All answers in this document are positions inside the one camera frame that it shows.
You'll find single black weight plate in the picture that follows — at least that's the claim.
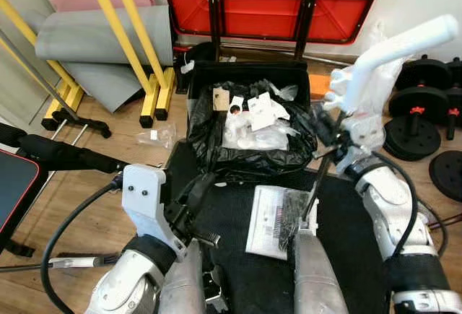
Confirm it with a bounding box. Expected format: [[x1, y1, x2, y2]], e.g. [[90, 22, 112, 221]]
[[429, 151, 462, 204]]

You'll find yellow metal stand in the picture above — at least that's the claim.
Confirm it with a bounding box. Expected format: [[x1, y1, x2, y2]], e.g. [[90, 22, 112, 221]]
[[0, 0, 84, 131]]

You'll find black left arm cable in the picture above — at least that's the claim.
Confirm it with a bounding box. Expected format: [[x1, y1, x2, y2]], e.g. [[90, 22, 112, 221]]
[[39, 176, 128, 314]]

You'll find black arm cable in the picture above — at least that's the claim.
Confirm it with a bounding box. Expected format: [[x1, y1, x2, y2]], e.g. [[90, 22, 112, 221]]
[[39, 176, 128, 314], [364, 151, 420, 258]]

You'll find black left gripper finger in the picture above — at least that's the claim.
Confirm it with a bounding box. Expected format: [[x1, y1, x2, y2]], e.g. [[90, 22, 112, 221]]
[[189, 173, 217, 215]]

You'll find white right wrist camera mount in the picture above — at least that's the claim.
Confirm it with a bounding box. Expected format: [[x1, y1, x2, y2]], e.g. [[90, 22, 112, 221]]
[[344, 107, 388, 154]]

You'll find plastic wrapped white booklet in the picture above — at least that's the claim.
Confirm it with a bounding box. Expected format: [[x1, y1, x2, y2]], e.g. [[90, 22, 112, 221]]
[[245, 183, 319, 261]]

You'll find black weight plate stack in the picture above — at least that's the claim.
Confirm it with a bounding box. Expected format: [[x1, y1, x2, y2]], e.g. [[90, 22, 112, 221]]
[[382, 115, 443, 162]]

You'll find black bench foot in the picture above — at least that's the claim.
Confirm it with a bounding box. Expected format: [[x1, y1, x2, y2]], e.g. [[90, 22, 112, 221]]
[[49, 108, 113, 140]]

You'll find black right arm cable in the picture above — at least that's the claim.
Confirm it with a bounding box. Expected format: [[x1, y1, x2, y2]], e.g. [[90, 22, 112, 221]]
[[364, 151, 420, 258]]

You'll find orange block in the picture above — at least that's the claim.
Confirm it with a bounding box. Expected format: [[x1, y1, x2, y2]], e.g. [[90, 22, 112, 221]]
[[308, 74, 334, 103]]

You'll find black dumbbell with red collar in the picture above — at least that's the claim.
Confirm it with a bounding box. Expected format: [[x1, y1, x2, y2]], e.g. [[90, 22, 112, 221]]
[[389, 84, 462, 142]]

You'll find black padded roller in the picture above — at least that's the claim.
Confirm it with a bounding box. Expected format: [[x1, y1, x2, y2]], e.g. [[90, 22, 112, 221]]
[[0, 122, 131, 175]]

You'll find thin black stick white tip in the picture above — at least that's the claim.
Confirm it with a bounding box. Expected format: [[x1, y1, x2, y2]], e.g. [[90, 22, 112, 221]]
[[299, 108, 344, 232]]

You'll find yellow metal parallel bar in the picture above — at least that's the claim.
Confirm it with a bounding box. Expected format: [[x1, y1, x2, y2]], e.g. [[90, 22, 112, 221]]
[[77, 0, 161, 129], [107, 0, 178, 122]]

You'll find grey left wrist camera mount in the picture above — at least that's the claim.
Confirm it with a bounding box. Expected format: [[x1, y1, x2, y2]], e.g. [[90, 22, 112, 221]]
[[121, 163, 187, 257]]

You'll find black bench pad red trim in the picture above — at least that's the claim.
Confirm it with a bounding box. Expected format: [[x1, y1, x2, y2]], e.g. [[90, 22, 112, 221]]
[[0, 147, 41, 250]]

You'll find brown cardboard tag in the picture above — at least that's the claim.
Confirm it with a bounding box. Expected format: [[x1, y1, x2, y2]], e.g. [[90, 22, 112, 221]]
[[212, 87, 231, 112]]

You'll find black rubbish bag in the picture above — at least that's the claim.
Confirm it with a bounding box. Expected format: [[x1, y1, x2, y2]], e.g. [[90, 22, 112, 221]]
[[187, 79, 320, 183]]

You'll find clear plastic packaging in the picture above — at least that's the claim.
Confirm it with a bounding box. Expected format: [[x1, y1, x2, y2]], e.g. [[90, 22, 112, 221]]
[[133, 122, 178, 149]]

